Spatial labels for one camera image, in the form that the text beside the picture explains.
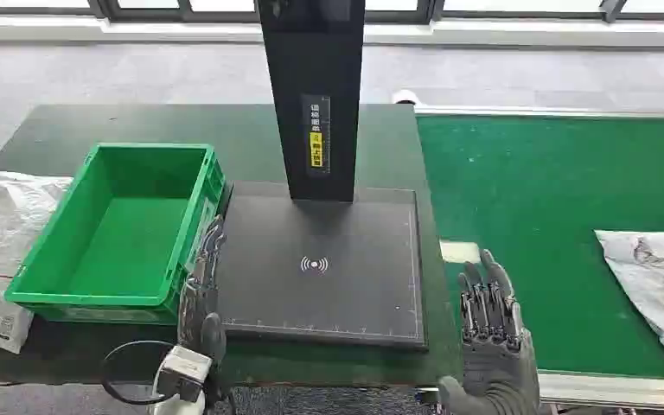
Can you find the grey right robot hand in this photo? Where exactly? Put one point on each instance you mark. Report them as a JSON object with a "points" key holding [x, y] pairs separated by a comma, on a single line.
{"points": [[495, 361]]}

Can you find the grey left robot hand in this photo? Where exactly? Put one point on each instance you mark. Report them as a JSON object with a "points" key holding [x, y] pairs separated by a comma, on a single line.
{"points": [[197, 309]]}

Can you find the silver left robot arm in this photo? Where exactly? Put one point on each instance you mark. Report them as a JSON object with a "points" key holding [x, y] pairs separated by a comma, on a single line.
{"points": [[177, 408]]}

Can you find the green plastic crate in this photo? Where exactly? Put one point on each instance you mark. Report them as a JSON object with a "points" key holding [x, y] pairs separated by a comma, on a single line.
{"points": [[126, 246]]}

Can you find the white paper label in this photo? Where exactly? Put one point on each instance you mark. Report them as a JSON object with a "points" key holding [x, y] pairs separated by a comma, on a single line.
{"points": [[459, 252]]}

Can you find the black scanner stand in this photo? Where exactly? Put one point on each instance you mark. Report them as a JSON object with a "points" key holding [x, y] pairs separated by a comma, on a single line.
{"points": [[320, 286]]}

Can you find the green conveyor belt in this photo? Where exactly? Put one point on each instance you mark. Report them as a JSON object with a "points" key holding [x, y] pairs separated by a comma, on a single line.
{"points": [[538, 183]]}

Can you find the grey printed parcel bag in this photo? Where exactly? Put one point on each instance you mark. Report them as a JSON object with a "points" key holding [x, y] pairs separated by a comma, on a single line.
{"points": [[661, 280]]}

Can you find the yellow black warning sticker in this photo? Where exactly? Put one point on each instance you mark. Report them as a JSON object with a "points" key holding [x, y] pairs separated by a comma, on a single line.
{"points": [[316, 146]]}

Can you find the white woven parcel sack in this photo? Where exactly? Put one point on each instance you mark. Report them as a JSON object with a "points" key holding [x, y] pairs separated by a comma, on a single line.
{"points": [[5, 240]]}

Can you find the small white round object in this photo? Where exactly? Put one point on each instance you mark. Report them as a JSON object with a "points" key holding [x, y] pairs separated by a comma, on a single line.
{"points": [[405, 97]]}

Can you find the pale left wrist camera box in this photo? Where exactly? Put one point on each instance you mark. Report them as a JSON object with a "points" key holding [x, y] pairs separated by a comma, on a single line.
{"points": [[184, 372]]}

